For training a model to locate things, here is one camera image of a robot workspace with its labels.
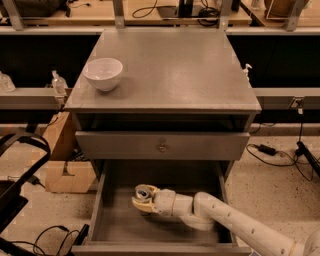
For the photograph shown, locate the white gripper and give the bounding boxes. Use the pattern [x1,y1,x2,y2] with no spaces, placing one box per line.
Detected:
[132,184,176,216]

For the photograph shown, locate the silver blue redbull can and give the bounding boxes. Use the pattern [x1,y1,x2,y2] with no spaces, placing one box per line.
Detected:
[135,184,153,202]

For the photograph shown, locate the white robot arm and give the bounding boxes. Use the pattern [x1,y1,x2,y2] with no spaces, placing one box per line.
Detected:
[132,184,320,256]

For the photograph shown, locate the open grey lower drawer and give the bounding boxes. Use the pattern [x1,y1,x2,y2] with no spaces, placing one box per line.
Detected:
[72,160,251,256]

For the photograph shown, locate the closed grey upper drawer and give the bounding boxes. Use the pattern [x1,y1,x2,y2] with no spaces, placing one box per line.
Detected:
[76,131,250,160]

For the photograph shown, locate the grey drawer cabinet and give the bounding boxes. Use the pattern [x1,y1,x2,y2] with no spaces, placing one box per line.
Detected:
[66,27,261,174]

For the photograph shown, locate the brown cardboard box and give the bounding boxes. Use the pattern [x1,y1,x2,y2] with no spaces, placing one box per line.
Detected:
[43,112,96,193]

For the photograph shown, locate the white ceramic bowl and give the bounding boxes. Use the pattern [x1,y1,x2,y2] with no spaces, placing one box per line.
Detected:
[82,58,123,91]

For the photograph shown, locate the clear sanitizer pump bottle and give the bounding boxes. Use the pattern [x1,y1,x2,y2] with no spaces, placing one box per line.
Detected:
[52,70,67,95]

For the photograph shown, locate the small white pump bottle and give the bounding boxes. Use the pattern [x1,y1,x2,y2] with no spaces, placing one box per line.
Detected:
[243,63,252,81]

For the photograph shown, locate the black floor cable left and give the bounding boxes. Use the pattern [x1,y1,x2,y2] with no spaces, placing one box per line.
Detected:
[0,224,90,256]

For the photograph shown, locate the black power adapter cable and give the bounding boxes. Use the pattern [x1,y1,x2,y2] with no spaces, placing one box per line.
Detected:
[245,99,320,183]

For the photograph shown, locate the black chair frame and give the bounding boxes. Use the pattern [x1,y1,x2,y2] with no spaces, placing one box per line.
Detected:
[0,132,51,232]

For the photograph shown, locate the wooden workbench with metal frame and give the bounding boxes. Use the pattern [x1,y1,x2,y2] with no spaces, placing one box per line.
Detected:
[0,0,320,36]

